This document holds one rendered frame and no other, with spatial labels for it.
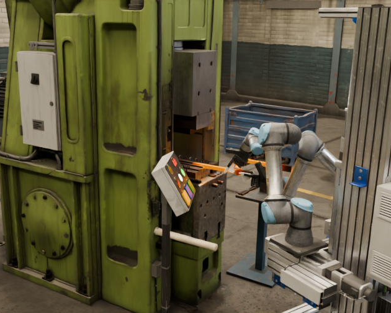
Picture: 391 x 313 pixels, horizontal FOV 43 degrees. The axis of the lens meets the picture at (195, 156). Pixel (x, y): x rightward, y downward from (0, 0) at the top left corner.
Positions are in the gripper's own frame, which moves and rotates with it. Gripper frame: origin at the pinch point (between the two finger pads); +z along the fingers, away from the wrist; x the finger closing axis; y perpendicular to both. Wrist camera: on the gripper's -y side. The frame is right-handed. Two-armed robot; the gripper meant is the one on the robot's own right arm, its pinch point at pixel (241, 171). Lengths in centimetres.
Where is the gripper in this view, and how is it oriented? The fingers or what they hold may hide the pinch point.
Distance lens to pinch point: 323.2
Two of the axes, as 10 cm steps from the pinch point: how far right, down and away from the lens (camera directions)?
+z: -8.6, -1.4, 5.0
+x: 5.2, -2.2, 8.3
